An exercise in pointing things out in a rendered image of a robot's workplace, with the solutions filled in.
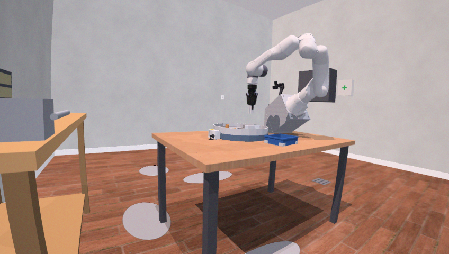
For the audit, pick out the blue crate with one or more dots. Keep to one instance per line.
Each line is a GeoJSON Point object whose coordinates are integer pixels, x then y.
{"type": "Point", "coordinates": [281, 139]}

